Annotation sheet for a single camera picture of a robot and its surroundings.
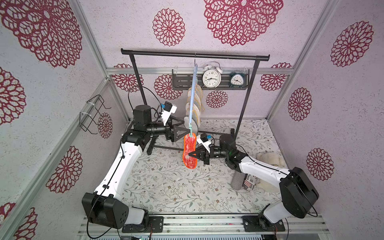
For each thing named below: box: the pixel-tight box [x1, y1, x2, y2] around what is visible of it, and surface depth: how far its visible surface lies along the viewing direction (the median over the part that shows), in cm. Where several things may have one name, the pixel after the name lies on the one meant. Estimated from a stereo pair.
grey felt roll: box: [230, 170, 246, 191], surface depth 87 cm
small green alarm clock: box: [229, 69, 245, 89], surface depth 92 cm
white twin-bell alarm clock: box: [202, 61, 223, 88], surface depth 89 cm
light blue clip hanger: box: [188, 52, 198, 137], surface depth 62 cm
